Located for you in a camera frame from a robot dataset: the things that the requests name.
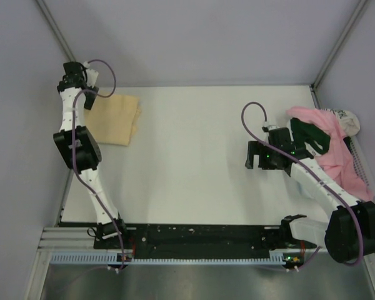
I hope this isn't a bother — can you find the yellow t shirt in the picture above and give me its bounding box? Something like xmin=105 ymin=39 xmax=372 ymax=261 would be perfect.
xmin=84 ymin=94 xmax=142 ymax=146

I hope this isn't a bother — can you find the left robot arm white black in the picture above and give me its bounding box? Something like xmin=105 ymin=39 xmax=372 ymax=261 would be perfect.
xmin=53 ymin=61 xmax=129 ymax=248

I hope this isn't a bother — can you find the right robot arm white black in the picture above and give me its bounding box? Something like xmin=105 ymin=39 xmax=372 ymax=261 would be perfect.
xmin=245 ymin=127 xmax=375 ymax=264

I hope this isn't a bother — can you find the dark green t shirt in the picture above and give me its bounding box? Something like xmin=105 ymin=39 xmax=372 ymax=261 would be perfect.
xmin=290 ymin=118 xmax=331 ymax=156

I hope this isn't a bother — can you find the pink t shirt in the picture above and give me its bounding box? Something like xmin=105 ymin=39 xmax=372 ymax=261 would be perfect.
xmin=286 ymin=106 xmax=374 ymax=201

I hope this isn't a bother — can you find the white printed t shirt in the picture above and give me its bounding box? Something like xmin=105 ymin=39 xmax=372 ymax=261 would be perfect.
xmin=326 ymin=109 xmax=361 ymax=137

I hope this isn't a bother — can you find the white laundry basket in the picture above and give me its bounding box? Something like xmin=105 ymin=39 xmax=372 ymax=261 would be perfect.
xmin=286 ymin=120 xmax=375 ymax=201

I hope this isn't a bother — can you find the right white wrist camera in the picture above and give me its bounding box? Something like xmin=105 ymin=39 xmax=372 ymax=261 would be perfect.
xmin=262 ymin=122 xmax=279 ymax=133

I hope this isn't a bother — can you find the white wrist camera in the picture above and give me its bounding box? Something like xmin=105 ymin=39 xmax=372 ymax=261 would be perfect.
xmin=83 ymin=61 xmax=99 ymax=87
xmin=262 ymin=122 xmax=279 ymax=133

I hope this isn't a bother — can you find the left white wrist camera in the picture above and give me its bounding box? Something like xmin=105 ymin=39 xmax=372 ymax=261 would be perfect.
xmin=83 ymin=61 xmax=99 ymax=87

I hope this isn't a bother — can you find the right aluminium corner post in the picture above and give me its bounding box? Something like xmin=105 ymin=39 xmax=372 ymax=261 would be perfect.
xmin=311 ymin=0 xmax=371 ymax=91

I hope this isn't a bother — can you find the aluminium corner post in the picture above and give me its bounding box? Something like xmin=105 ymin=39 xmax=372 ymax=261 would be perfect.
xmin=311 ymin=0 xmax=371 ymax=91
xmin=34 ymin=0 xmax=94 ymax=94

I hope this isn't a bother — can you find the left aluminium corner post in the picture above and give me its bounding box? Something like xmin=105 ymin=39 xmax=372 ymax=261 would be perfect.
xmin=34 ymin=0 xmax=94 ymax=94

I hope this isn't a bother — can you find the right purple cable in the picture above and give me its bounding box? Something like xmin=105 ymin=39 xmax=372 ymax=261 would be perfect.
xmin=240 ymin=101 xmax=363 ymax=266

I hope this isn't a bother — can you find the purple cable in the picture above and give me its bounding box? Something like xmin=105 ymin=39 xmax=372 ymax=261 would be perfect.
xmin=240 ymin=101 xmax=363 ymax=266
xmin=71 ymin=59 xmax=129 ymax=273

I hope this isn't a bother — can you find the white slotted cable duct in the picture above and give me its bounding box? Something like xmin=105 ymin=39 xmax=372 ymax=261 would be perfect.
xmin=50 ymin=252 xmax=302 ymax=266

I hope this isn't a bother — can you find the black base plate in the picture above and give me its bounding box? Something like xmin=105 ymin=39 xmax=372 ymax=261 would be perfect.
xmin=87 ymin=223 xmax=303 ymax=259

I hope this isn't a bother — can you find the aluminium front rail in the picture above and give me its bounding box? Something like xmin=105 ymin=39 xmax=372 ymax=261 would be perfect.
xmin=37 ymin=226 xmax=101 ymax=251

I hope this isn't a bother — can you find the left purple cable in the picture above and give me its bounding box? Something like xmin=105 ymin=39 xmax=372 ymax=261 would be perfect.
xmin=71 ymin=59 xmax=129 ymax=273

